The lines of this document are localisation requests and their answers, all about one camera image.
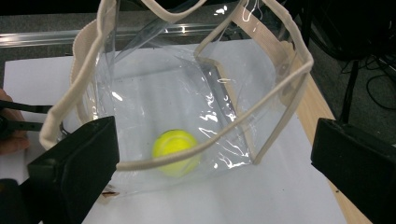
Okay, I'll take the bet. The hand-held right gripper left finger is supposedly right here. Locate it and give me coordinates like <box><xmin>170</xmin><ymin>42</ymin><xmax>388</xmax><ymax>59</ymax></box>
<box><xmin>27</xmin><ymin>115</ymin><xmax>121</xmax><ymax>224</ymax></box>

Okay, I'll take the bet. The plain yellow tennis ball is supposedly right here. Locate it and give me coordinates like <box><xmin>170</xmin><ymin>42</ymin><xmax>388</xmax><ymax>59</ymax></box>
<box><xmin>151</xmin><ymin>128</ymin><xmax>203</xmax><ymax>178</ymax></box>

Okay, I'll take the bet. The black metal stand leg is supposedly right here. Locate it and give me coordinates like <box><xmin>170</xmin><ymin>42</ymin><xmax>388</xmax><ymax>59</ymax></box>
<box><xmin>338</xmin><ymin>59</ymin><xmax>360</xmax><ymax>123</ymax></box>

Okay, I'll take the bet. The bundle of floor cables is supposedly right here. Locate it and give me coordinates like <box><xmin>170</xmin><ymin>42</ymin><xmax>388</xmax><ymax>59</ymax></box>
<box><xmin>339</xmin><ymin>50</ymin><xmax>396</xmax><ymax>111</ymax></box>

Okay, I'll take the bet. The wooden table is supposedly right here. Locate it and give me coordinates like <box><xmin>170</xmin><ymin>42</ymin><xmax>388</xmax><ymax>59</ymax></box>
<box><xmin>290</xmin><ymin>46</ymin><xmax>373</xmax><ymax>224</ymax></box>

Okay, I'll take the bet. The white table sheet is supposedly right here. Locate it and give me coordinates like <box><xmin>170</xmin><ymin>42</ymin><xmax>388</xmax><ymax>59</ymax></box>
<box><xmin>0</xmin><ymin>38</ymin><xmax>348</xmax><ymax>224</ymax></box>

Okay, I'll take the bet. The clear plastic bag beige trim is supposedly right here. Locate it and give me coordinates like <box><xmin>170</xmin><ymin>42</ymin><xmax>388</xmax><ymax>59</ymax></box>
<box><xmin>38</xmin><ymin>0</ymin><xmax>315</xmax><ymax>196</ymax></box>

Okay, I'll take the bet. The aluminium floor rail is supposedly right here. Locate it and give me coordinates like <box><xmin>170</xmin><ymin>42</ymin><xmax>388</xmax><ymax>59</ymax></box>
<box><xmin>0</xmin><ymin>22</ymin><xmax>239</xmax><ymax>49</ymax></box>

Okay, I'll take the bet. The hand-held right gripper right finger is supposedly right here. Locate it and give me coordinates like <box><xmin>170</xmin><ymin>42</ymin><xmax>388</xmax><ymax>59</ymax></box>
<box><xmin>310</xmin><ymin>117</ymin><xmax>396</xmax><ymax>224</ymax></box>

